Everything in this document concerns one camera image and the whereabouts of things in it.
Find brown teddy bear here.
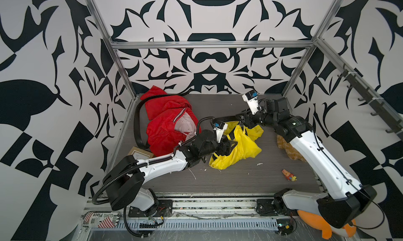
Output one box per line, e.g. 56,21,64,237
277,135,306,162

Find striped printed bag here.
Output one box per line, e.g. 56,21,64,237
82,211,120,228

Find red trousers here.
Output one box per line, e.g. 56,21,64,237
141,86,198,157

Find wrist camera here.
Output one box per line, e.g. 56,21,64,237
242,90,260,115
213,121,228,143

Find black coat hook rack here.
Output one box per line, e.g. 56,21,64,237
338,63,403,141

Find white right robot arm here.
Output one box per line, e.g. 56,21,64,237
236,91,377,229

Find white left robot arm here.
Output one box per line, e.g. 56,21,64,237
92,116,237,216

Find white cable duct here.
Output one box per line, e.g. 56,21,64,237
91,218,279,232

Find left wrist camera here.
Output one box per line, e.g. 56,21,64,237
213,121,228,143

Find small colourful toy figure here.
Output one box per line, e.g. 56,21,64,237
282,169,297,182

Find framed picture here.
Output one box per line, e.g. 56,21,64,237
128,146,155,160

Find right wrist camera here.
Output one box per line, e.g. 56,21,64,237
242,90,260,115

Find black belt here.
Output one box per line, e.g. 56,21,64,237
133,90,191,150
212,115,249,141

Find orange plush fish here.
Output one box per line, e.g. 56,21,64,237
297,210,357,240

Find yellow trousers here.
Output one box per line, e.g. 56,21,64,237
209,121,264,170

